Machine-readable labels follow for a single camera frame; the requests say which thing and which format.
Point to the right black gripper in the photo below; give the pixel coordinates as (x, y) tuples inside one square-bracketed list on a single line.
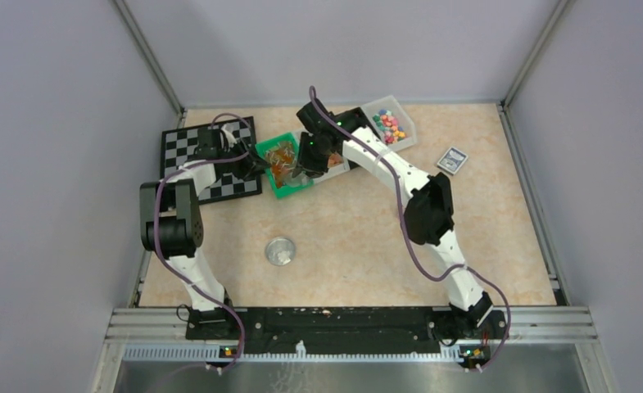
[(304, 164)]

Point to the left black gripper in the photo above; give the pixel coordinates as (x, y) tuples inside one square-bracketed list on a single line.
[(251, 164)]

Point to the green candy bin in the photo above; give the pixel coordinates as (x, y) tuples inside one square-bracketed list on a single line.
[(281, 153)]

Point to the clear plastic scoop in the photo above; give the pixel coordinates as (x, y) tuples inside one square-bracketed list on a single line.
[(297, 180)]

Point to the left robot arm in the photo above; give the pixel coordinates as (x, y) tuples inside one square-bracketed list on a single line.
[(209, 162)]

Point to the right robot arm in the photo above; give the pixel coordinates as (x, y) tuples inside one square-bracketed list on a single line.
[(424, 202)]

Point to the white bin orange candies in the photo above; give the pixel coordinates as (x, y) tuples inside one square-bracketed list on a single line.
[(337, 165)]

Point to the white bin colourful candies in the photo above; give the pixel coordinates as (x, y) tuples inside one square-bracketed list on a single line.
[(391, 123)]

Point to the black candy bin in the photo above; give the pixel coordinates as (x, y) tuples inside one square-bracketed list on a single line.
[(346, 123)]

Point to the black grey chessboard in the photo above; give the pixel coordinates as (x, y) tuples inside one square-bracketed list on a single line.
[(177, 145)]

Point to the blue playing card box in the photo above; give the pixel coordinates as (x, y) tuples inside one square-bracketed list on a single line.
[(452, 160)]

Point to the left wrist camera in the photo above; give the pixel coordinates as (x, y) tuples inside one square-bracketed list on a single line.
[(230, 140)]

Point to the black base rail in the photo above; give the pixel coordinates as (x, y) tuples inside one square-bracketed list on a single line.
[(342, 330)]

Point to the white cable duct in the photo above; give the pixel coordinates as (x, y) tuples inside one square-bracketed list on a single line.
[(209, 353)]

